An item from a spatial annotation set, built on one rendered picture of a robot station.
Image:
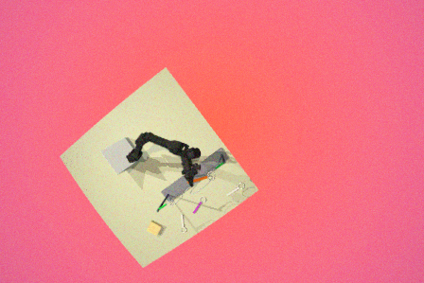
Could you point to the tan flat block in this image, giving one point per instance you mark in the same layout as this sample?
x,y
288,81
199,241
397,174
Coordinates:
x,y
154,227

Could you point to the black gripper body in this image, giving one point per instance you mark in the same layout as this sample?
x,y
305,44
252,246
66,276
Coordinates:
x,y
187,168

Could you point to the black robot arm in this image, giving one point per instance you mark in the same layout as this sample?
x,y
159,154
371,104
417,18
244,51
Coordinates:
x,y
174,147

